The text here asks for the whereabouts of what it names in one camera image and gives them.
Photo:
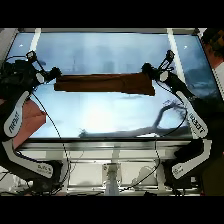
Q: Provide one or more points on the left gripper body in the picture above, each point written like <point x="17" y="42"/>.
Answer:
<point x="54" y="73"/>

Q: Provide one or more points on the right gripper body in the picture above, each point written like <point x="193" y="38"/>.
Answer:
<point x="148" y="70"/>

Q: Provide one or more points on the brown garment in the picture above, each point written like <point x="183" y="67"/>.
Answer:
<point x="110" y="83"/>

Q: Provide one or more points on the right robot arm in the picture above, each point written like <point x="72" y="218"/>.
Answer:
<point x="195" y="121"/>

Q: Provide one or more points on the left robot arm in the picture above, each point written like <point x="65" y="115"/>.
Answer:
<point x="15" y="116"/>

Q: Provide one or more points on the red garment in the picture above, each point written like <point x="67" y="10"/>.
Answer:
<point x="28" y="121"/>

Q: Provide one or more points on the person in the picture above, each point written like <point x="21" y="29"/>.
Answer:
<point x="215" y="53"/>

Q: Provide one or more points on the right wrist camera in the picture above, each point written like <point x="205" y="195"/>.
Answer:
<point x="167" y="59"/>

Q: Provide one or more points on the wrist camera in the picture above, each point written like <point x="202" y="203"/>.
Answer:
<point x="167" y="59"/>
<point x="33" y="57"/>

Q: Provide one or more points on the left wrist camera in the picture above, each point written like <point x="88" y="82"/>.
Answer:
<point x="33" y="57"/>

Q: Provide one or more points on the silver frame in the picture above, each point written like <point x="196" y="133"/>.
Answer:
<point x="113" y="160"/>

